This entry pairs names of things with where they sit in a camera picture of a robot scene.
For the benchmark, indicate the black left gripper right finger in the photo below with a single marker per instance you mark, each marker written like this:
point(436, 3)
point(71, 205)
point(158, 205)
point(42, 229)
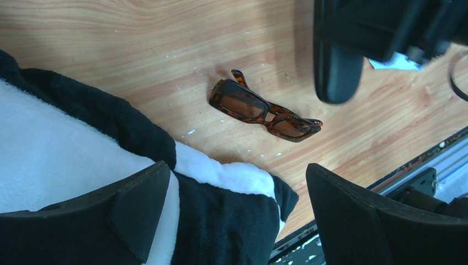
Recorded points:
point(359, 226)

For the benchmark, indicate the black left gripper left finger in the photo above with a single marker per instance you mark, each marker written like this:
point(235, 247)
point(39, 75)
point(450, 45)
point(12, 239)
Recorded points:
point(115, 224)

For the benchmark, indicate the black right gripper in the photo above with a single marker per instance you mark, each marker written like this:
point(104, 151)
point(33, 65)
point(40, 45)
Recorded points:
point(422, 30)

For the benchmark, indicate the black glasses case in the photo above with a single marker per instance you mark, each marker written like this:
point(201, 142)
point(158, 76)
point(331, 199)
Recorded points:
point(337, 72)

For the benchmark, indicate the tortoiseshell brown sunglasses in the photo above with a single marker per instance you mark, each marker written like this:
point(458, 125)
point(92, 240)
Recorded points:
point(234, 98)

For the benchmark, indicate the light blue cleaning cloth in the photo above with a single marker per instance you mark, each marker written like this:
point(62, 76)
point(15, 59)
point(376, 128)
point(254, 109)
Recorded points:
point(398, 62)

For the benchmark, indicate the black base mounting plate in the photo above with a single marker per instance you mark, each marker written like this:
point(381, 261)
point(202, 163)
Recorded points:
point(440, 172)

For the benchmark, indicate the black white checkered pillow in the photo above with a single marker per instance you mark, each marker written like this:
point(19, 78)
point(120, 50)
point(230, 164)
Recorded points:
point(61, 139)

